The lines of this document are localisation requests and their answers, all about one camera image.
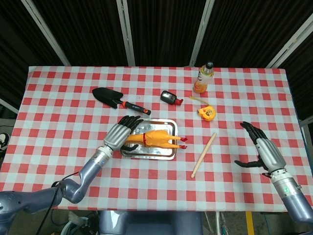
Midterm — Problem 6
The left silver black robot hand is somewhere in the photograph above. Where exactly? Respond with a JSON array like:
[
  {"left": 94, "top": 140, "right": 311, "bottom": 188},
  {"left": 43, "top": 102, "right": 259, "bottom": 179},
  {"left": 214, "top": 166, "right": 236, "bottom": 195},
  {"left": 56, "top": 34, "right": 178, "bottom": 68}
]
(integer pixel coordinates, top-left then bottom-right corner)
[{"left": 103, "top": 115, "right": 144, "bottom": 151}]

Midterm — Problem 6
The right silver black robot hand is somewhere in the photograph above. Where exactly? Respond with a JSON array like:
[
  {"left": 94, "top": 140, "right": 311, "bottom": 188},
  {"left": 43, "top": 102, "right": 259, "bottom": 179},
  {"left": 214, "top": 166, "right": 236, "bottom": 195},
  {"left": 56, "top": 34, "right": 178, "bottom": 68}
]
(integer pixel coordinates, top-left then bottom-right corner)
[{"left": 234, "top": 121, "right": 287, "bottom": 176}]

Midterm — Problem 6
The yellow rubber chicken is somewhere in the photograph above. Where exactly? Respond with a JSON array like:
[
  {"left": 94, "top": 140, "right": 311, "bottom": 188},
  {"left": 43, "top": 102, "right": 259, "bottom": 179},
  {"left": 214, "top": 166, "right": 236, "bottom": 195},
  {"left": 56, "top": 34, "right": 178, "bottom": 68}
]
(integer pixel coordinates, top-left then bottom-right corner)
[{"left": 126, "top": 129, "right": 188, "bottom": 150}]

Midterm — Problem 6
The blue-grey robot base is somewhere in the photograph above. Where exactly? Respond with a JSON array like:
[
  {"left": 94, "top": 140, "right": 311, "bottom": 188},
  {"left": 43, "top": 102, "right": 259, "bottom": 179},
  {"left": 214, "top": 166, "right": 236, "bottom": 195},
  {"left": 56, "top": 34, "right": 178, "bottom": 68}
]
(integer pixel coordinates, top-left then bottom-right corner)
[{"left": 99, "top": 210, "right": 203, "bottom": 235}]

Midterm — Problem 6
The rectangular stainless steel tray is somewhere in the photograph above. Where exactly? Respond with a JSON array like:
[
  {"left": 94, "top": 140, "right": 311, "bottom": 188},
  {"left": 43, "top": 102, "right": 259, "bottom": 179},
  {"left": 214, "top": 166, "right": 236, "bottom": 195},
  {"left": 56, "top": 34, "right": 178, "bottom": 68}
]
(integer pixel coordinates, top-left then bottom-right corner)
[{"left": 119, "top": 117, "right": 179, "bottom": 161}]

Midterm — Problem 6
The black garden trowel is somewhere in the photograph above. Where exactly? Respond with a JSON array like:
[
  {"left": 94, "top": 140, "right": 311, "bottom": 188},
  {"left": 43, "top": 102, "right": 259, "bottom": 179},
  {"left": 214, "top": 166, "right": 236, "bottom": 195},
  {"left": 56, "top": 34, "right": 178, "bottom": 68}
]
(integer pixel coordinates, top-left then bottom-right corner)
[{"left": 92, "top": 87, "right": 152, "bottom": 116}]

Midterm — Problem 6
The red white checkered tablecloth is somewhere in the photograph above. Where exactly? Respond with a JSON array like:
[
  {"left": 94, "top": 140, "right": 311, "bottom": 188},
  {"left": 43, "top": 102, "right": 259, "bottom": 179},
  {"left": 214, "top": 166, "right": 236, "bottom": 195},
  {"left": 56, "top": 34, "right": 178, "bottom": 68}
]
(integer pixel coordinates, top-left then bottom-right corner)
[{"left": 0, "top": 66, "right": 313, "bottom": 212}]

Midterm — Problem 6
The small black device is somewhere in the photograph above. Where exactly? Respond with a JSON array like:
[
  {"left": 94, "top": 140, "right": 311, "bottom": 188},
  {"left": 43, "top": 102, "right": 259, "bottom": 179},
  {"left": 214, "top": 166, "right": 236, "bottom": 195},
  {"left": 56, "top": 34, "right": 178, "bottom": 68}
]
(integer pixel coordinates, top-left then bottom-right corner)
[{"left": 160, "top": 90, "right": 184, "bottom": 106}]

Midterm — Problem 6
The wooden drumstick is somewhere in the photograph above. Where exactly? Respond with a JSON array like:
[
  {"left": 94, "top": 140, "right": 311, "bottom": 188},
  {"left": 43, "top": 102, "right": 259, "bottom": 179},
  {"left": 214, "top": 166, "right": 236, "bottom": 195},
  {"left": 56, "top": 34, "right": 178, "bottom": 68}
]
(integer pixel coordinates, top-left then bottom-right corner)
[{"left": 191, "top": 132, "right": 218, "bottom": 179}]

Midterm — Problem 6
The yellow tape measure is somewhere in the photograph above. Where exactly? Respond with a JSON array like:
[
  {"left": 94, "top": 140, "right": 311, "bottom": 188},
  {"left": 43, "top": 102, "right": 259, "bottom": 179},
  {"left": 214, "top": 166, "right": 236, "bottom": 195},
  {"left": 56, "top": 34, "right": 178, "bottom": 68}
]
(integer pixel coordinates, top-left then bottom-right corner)
[{"left": 189, "top": 96, "right": 217, "bottom": 122}]

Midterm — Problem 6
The orange drink bottle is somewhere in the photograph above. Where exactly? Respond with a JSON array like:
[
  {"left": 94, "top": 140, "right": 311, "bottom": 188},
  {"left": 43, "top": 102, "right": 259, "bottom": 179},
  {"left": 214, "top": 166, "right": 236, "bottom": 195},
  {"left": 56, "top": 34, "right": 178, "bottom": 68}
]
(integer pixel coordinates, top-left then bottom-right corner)
[{"left": 193, "top": 61, "right": 215, "bottom": 94}]

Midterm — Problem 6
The black white sneaker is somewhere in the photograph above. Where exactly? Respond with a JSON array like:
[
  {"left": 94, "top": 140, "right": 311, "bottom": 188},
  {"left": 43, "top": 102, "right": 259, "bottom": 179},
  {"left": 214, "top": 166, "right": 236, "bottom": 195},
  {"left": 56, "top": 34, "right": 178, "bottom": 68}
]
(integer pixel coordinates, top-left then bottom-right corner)
[{"left": 0, "top": 133, "right": 10, "bottom": 152}]

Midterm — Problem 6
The white metal partition post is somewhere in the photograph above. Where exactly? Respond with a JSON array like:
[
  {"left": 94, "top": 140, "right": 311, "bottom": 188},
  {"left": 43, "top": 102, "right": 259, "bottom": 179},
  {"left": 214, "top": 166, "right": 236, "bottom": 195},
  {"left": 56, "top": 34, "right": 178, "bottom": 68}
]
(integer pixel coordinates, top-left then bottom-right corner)
[
  {"left": 189, "top": 0, "right": 216, "bottom": 67},
  {"left": 21, "top": 0, "right": 71, "bottom": 67},
  {"left": 265, "top": 12, "right": 313, "bottom": 69},
  {"left": 116, "top": 0, "right": 136, "bottom": 66},
  {"left": 299, "top": 117, "right": 313, "bottom": 152},
  {"left": 0, "top": 97, "right": 19, "bottom": 115}
]

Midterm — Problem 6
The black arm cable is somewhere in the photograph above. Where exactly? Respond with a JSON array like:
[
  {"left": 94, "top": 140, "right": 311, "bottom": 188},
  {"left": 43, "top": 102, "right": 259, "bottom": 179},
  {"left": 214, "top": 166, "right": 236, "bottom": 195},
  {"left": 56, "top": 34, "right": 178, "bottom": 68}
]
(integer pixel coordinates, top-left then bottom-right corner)
[{"left": 36, "top": 172, "right": 80, "bottom": 235}]

